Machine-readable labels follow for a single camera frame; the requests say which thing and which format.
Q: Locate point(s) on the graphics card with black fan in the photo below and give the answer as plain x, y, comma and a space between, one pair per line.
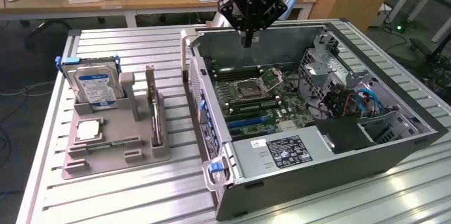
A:
151, 86

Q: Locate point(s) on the black RAM slot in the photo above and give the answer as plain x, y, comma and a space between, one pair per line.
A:
238, 76
237, 70

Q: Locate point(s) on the metal socket cover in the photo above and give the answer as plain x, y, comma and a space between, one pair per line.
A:
273, 77

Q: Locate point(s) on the metal drive cage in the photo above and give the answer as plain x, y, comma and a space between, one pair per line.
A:
317, 76

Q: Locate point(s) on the CPU socket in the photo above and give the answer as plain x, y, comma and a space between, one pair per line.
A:
249, 88

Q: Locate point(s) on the device with green light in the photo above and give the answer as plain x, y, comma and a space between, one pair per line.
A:
400, 27

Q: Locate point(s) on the green RAM stick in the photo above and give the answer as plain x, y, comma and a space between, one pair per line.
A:
254, 105
106, 145

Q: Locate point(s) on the green motherboard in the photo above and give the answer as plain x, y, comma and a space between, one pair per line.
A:
293, 107

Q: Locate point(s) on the black expansion slot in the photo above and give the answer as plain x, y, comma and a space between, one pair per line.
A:
247, 116

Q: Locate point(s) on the blue expansion slot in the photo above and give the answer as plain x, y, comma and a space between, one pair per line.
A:
249, 123

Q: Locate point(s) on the silver chipset heatsink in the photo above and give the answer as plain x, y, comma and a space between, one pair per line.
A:
289, 126

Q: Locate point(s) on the hard disk with blue caddy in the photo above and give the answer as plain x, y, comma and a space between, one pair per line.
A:
94, 86

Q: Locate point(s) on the black plastic shroud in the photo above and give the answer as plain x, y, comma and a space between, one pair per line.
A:
345, 134

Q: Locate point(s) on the grey disk bay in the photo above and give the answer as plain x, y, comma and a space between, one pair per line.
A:
381, 129

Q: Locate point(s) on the grey power supply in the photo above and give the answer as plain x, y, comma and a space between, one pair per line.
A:
247, 160

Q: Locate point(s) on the blue case latch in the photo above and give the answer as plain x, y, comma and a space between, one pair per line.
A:
215, 168

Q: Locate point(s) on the silver CPU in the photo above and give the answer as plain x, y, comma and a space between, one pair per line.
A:
89, 131

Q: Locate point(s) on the grey parts rack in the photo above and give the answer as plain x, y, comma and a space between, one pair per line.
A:
119, 160

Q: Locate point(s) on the open black PC case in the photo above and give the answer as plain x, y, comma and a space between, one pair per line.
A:
317, 189

